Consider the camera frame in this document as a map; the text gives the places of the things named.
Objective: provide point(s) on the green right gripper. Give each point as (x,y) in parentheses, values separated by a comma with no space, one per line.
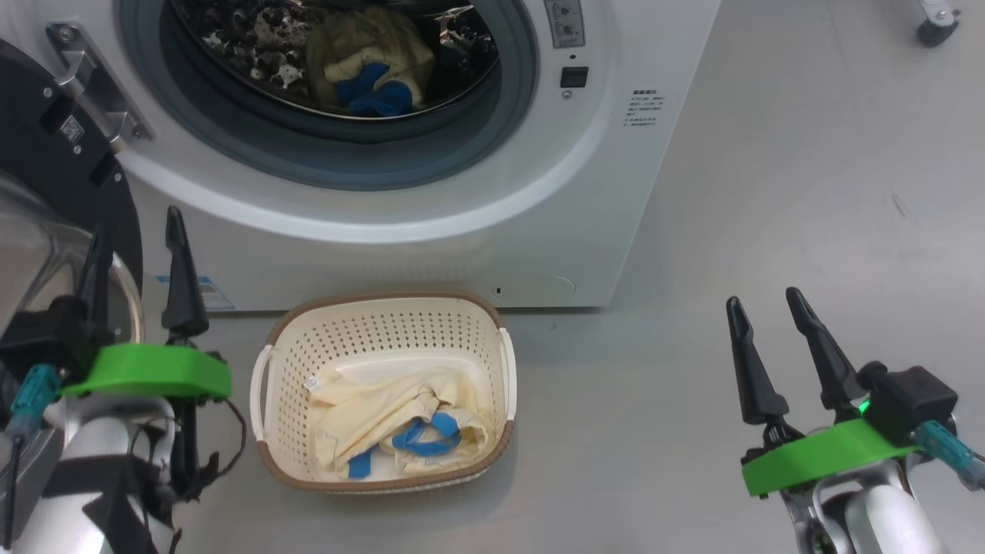
(823,458)

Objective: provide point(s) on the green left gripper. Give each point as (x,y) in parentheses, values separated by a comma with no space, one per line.
(154,373)

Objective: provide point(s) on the black washing machine door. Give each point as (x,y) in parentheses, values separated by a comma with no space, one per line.
(31,138)

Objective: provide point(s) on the pale yellow garment blue trim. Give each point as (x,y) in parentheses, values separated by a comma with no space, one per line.
(369,38)
(369,408)

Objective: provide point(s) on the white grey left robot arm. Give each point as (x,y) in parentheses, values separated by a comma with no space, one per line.
(85,438)

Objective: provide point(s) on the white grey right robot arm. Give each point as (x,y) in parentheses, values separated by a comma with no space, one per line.
(877,515)

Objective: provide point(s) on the silver metal door hinge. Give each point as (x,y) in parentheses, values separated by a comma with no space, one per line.
(92,85)

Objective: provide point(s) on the steel washing machine drum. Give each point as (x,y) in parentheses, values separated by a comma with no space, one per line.
(254,46)

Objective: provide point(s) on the white front-load washing machine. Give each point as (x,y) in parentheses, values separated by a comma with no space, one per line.
(539,231)

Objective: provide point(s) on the blue energy label sticker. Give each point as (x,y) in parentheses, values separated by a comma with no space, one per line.
(219,296)

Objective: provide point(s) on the cream laundry basket brown rim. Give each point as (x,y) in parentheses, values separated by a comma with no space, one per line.
(369,331)

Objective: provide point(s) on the metal partition foot with caster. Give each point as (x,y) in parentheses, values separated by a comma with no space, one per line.
(935,27)

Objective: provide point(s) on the grey warning sticker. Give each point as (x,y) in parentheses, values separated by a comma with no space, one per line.
(565,23)

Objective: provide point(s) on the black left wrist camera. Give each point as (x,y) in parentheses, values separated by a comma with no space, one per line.
(46,331)

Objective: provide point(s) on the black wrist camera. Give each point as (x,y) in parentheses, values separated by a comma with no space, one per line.
(912,400)
(46,331)

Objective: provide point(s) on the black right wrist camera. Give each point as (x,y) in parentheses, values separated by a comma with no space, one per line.
(912,400)

